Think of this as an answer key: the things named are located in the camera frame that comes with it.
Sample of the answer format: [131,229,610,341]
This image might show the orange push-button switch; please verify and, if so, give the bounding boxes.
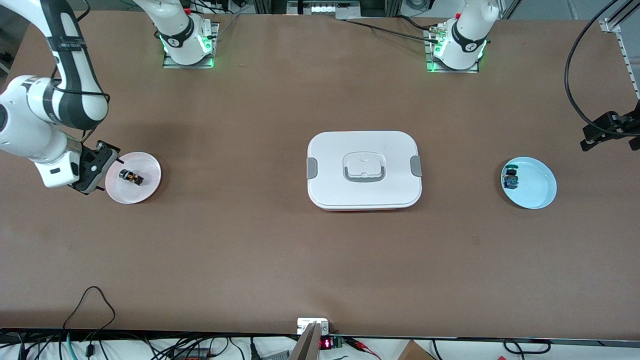
[118,169,145,187]

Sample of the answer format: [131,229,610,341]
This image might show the pale pink round plate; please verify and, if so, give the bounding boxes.
[105,152,162,205]

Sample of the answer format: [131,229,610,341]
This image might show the light blue round plate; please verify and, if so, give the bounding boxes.
[500,156,558,210]

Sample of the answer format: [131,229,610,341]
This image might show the white lidded lunch box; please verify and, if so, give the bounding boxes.
[306,130,424,212]

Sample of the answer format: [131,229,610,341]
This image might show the white power strip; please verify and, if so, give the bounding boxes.
[287,0,362,17]

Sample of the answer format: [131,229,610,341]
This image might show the grey slanted bar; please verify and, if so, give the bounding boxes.
[289,321,322,360]

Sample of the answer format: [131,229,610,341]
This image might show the brown cardboard box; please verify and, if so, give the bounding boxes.
[397,340,437,360]

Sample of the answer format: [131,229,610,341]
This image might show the red clip test leads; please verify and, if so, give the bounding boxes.
[345,337,382,360]

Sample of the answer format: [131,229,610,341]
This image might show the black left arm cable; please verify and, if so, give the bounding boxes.
[564,0,640,137]

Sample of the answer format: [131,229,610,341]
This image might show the black looped thin cable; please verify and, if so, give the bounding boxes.
[62,286,117,343]

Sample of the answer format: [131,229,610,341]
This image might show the blue push-button switch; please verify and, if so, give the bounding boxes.
[503,166,522,191]

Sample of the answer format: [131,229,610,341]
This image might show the black coiled cable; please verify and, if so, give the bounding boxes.
[502,338,552,355]

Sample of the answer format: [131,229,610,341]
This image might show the black cable across table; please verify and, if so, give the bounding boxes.
[345,17,441,44]

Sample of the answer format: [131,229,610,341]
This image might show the small white metal bracket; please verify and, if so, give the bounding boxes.
[297,318,330,336]

